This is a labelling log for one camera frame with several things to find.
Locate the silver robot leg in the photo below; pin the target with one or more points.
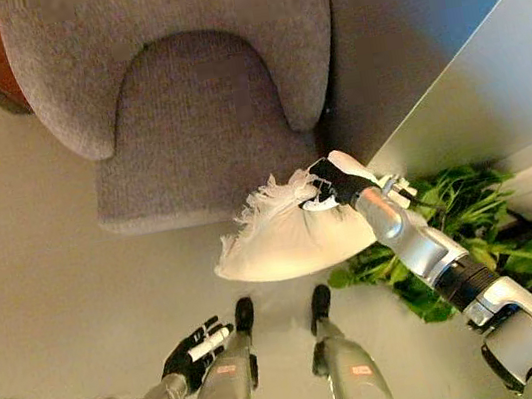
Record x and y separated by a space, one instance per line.
225 388
348 368

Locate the green leafy potted plant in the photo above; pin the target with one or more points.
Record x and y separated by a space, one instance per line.
453 230

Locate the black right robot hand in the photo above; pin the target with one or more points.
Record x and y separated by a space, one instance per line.
342 182

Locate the silver right robot leg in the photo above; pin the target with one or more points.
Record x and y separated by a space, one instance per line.
348 368

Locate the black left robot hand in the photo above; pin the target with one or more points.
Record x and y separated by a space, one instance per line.
188 357

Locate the silver left robot leg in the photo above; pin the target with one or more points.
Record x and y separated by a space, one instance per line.
225 388

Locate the grey fabric sofa chair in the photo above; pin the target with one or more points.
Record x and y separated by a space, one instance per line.
184 96

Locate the white fringed pillow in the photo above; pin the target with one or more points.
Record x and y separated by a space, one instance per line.
293 241

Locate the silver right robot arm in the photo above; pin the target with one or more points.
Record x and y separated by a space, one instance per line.
466 279

